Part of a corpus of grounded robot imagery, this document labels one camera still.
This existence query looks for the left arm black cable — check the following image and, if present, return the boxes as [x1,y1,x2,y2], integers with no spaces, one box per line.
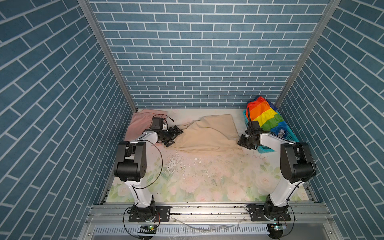
[131,140,164,190]

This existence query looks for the left controller board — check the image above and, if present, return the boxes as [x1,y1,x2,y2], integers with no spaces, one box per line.
[138,226,157,240]

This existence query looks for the aluminium corner post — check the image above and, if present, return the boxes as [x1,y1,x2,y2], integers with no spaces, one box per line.
[274,0,341,108]
[78,0,138,113]

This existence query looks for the red shorts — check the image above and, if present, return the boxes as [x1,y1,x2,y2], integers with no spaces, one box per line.
[246,97,287,137]

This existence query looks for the right controller board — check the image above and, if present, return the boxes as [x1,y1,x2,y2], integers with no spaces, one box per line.
[267,224,284,240]

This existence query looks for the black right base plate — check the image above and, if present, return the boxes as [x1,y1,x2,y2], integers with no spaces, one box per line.
[246,204,291,222]

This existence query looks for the aluminium right corner post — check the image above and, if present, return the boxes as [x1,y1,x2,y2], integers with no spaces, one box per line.
[274,0,341,108]

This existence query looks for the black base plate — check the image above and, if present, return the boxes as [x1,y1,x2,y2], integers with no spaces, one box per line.
[129,206,171,223]
[246,204,291,222]

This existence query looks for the aluminium left corner post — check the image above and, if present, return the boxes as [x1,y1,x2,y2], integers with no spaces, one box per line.
[78,0,138,113]

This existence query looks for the beige shorts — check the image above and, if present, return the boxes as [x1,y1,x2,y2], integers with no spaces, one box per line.
[171,115,240,153]

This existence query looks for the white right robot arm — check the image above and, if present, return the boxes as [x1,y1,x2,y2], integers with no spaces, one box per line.
[238,133,317,210]

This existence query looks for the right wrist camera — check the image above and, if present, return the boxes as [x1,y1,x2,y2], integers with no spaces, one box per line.
[245,127,263,136]

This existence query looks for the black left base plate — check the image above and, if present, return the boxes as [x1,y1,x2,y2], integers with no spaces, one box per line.
[129,206,171,223]

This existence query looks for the pink shorts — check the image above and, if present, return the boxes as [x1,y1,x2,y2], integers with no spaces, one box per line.
[124,109,168,141]

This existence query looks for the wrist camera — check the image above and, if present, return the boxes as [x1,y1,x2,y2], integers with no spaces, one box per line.
[245,127,263,136]
[150,117,168,131]

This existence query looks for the controller board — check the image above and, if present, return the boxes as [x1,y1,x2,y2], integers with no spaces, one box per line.
[267,224,284,240]
[138,226,157,240]

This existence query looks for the aluminium front rail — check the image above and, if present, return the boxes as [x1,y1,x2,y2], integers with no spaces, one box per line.
[80,202,342,240]

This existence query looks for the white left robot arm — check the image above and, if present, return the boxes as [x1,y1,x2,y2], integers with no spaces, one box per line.
[113,126,184,209]

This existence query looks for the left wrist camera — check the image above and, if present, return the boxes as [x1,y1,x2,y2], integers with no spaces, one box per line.
[150,117,168,131]

